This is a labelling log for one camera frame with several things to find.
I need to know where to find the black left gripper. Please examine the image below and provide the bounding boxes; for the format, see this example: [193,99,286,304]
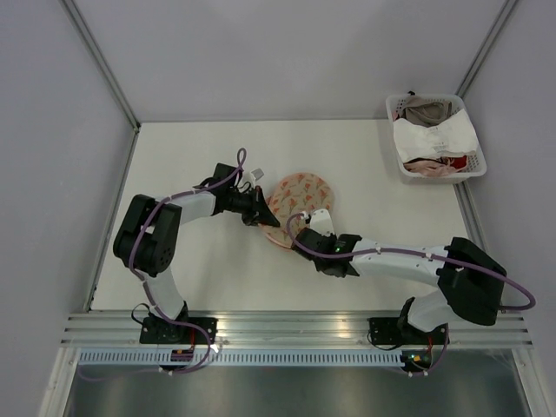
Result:
[225,186,279,229]

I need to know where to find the floral mesh laundry bag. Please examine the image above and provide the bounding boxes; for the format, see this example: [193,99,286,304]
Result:
[261,172,334,249]

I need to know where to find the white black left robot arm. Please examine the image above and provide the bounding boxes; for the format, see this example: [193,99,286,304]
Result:
[113,163,280,344]

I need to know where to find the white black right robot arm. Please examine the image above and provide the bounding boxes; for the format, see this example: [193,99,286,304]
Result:
[291,228,506,346]

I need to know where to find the white plastic laundry basket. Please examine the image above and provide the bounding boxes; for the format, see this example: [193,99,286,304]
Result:
[385,93,487,184]

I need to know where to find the white bra in basket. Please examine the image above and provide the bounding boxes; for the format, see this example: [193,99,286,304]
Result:
[393,109,480,163]

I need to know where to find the pink red garments in basket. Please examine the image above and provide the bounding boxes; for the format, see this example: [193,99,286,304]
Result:
[403,156,468,177]

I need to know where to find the grey garment in basket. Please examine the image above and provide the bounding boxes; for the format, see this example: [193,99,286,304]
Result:
[399,96,452,128]

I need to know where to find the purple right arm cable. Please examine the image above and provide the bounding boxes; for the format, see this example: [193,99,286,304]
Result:
[286,211,536,378]

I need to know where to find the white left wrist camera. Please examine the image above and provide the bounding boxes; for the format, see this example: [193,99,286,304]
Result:
[248,168,264,186]

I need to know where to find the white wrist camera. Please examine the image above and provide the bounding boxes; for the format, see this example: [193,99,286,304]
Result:
[306,208,335,236]
[248,168,264,186]

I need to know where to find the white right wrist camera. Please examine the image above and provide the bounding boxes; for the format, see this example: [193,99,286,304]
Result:
[306,208,335,236]

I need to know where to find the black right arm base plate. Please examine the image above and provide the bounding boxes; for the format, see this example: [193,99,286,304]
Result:
[367,317,420,351]

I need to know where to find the white slotted cable duct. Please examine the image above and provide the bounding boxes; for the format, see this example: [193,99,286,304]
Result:
[78,348,404,367]

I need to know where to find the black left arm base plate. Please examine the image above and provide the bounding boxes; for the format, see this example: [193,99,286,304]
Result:
[139,316,217,345]

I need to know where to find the aluminium mounting rail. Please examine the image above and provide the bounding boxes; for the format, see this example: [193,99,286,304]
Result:
[61,310,533,349]

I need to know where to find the right aluminium frame post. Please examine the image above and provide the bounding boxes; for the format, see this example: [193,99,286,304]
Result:
[455,0,521,98]

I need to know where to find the aluminium frame post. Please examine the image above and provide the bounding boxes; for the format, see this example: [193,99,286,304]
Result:
[455,0,521,98]
[59,0,141,133]

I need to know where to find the left aluminium frame post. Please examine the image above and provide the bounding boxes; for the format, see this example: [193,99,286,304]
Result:
[59,0,141,133]

